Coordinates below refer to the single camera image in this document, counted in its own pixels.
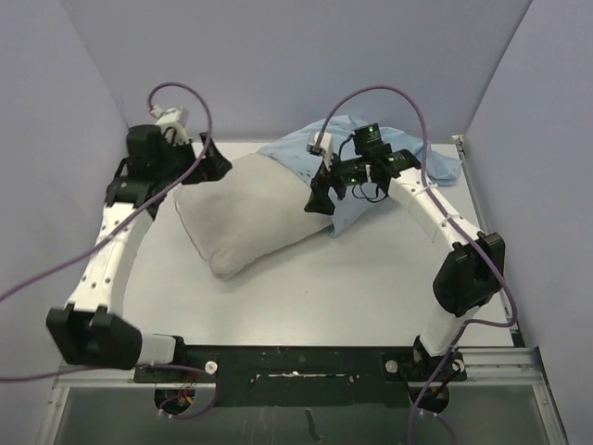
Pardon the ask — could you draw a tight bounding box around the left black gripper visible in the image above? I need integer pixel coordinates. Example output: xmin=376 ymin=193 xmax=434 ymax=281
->
xmin=156 ymin=133 xmax=231 ymax=187

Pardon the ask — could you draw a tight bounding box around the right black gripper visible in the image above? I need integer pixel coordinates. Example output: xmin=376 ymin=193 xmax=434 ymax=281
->
xmin=305 ymin=146 xmax=370 ymax=214

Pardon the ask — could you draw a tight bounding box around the light blue pillowcase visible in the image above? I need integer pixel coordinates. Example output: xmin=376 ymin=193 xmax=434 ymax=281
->
xmin=259 ymin=115 xmax=461 ymax=236

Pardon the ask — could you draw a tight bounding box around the white pillow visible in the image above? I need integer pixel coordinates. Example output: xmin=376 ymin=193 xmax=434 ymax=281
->
xmin=174 ymin=154 xmax=332 ymax=280

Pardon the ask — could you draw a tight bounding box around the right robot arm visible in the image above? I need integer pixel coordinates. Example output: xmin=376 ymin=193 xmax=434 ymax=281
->
xmin=304 ymin=124 xmax=505 ymax=379

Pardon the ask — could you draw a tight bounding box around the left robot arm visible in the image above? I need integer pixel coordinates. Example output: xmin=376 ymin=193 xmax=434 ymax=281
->
xmin=46 ymin=124 xmax=232 ymax=381

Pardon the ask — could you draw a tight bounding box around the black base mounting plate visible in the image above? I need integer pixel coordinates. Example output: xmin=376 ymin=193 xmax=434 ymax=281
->
xmin=133 ymin=346 xmax=467 ymax=408

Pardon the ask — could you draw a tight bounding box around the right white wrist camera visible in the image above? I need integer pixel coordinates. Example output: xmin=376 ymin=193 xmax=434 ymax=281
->
xmin=307 ymin=132 xmax=334 ymax=171

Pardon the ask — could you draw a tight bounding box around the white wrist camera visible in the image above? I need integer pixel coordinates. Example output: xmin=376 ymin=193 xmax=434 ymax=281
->
xmin=149 ymin=106 xmax=191 ymax=145
xmin=307 ymin=132 xmax=334 ymax=171

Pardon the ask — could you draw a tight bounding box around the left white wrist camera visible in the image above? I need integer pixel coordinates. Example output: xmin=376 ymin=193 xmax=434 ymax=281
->
xmin=149 ymin=106 xmax=191 ymax=145

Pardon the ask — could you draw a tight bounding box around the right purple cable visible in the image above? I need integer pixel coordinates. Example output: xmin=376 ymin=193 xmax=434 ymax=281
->
xmin=319 ymin=84 xmax=519 ymax=445

